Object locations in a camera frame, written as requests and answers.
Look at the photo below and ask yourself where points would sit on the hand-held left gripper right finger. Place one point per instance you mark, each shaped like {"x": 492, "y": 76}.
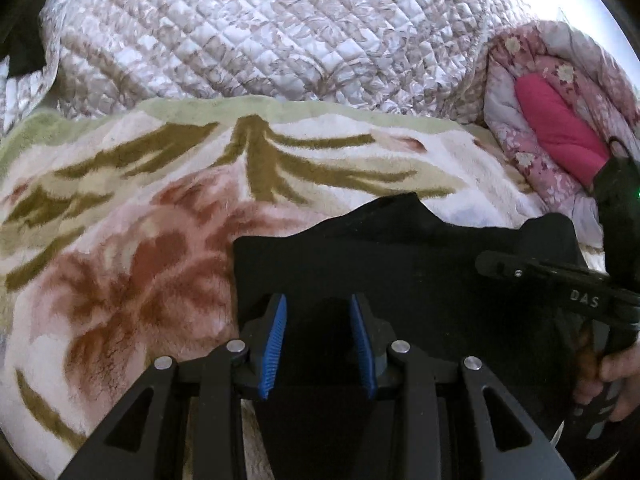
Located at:
{"x": 364, "y": 345}

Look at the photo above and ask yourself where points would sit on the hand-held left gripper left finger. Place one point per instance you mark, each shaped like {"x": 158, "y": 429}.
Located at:
{"x": 272, "y": 345}

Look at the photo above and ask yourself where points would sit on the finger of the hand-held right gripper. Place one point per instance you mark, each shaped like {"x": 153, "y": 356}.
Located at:
{"x": 525, "y": 267}

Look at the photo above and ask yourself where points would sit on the black pants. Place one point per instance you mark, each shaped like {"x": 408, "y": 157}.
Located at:
{"x": 425, "y": 285}

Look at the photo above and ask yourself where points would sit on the person's right hand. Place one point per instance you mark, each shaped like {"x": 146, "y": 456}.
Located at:
{"x": 622, "y": 375}

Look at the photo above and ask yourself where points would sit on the pink cloth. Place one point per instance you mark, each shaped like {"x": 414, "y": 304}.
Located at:
{"x": 560, "y": 125}

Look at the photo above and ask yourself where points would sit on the pink floral comforter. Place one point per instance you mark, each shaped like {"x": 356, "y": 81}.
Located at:
{"x": 520, "y": 150}

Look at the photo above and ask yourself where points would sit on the fleece floral blanket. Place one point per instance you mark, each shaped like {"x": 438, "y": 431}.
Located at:
{"x": 150, "y": 235}

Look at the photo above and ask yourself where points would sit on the quilted floral bedspread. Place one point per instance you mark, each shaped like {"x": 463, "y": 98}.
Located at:
{"x": 250, "y": 35}

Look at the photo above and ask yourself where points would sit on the dark cloth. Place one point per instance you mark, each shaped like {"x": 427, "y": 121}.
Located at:
{"x": 25, "y": 45}

